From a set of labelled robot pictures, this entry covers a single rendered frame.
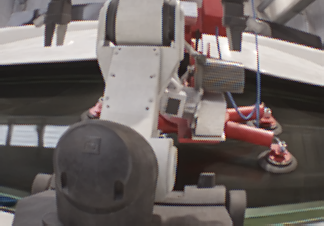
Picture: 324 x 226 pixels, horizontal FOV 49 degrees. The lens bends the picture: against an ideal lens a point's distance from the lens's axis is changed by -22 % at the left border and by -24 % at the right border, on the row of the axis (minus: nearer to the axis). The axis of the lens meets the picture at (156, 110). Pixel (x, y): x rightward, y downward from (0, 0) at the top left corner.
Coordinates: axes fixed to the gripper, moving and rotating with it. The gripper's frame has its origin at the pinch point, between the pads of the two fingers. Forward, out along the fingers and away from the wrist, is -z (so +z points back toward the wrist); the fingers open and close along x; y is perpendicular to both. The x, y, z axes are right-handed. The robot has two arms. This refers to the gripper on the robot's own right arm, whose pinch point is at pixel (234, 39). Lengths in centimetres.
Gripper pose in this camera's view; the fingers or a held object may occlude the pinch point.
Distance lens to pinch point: 99.1
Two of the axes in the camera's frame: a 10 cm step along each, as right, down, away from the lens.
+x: 0.8, -1.4, 9.9
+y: -10.0, -0.6, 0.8
